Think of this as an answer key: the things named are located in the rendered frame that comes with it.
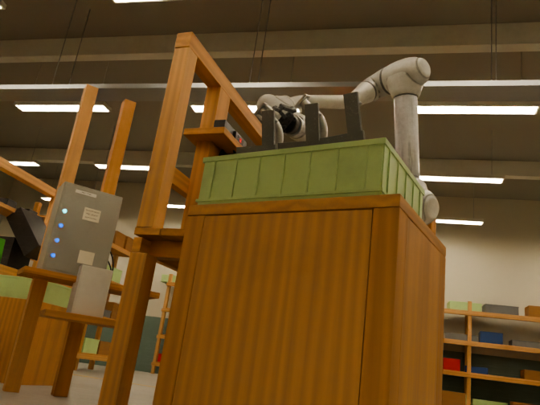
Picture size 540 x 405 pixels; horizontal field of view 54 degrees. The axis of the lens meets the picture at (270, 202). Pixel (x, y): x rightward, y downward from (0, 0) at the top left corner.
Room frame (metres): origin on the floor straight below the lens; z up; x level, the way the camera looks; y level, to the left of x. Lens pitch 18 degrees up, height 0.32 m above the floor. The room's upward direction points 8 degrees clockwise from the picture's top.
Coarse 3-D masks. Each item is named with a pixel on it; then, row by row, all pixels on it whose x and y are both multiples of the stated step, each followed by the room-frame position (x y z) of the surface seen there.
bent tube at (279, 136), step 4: (260, 104) 1.63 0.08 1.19; (264, 104) 1.63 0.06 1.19; (268, 104) 1.65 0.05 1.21; (260, 108) 1.64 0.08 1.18; (264, 108) 1.64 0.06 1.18; (256, 112) 1.65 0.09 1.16; (260, 112) 1.64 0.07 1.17; (256, 116) 1.67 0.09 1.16; (276, 120) 1.63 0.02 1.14; (276, 124) 1.63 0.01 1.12; (276, 128) 1.63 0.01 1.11; (280, 128) 1.63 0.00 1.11; (276, 132) 1.63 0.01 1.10; (280, 132) 1.63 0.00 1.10; (276, 136) 1.64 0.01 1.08; (280, 136) 1.63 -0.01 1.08; (276, 140) 1.64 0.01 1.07; (280, 140) 1.64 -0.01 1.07; (276, 144) 1.64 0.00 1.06; (276, 148) 1.65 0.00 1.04
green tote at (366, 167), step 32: (224, 160) 1.57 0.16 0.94; (256, 160) 1.51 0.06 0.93; (288, 160) 1.45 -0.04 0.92; (320, 160) 1.39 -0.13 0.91; (352, 160) 1.34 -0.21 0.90; (384, 160) 1.30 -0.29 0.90; (224, 192) 1.56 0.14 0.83; (256, 192) 1.50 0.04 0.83; (288, 192) 1.44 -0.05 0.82; (320, 192) 1.38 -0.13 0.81; (352, 192) 1.33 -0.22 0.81; (384, 192) 1.30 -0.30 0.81; (416, 192) 1.57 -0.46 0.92
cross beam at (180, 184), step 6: (174, 174) 2.60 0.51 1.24; (180, 174) 2.65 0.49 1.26; (174, 180) 2.61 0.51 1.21; (180, 180) 2.66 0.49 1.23; (186, 180) 2.72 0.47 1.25; (174, 186) 2.65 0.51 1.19; (180, 186) 2.67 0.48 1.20; (186, 186) 2.73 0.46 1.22; (180, 192) 2.73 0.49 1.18; (186, 192) 2.74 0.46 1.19
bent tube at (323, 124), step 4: (304, 96) 1.52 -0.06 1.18; (308, 96) 1.53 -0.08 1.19; (300, 100) 1.53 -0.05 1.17; (304, 100) 1.53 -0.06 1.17; (308, 100) 1.53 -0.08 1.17; (296, 104) 1.54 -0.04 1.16; (300, 104) 1.54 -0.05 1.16; (304, 104) 1.53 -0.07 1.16; (300, 108) 1.57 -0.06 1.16; (304, 108) 1.54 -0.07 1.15; (320, 112) 1.52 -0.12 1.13; (320, 120) 1.52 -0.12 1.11; (324, 120) 1.53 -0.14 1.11; (320, 124) 1.53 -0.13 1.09; (324, 124) 1.53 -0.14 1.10; (320, 128) 1.53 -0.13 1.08; (324, 128) 1.53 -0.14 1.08; (320, 132) 1.54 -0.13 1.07; (324, 132) 1.53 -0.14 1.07; (320, 136) 1.54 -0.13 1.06; (324, 136) 1.54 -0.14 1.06
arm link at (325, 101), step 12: (360, 84) 2.10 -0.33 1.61; (372, 84) 2.09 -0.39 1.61; (264, 96) 1.95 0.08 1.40; (276, 96) 1.94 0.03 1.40; (288, 96) 1.96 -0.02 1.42; (300, 96) 2.01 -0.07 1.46; (312, 96) 2.02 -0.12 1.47; (324, 96) 2.03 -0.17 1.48; (336, 96) 2.04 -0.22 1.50; (360, 96) 2.07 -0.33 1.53; (372, 96) 2.11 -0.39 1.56; (336, 108) 2.08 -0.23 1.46
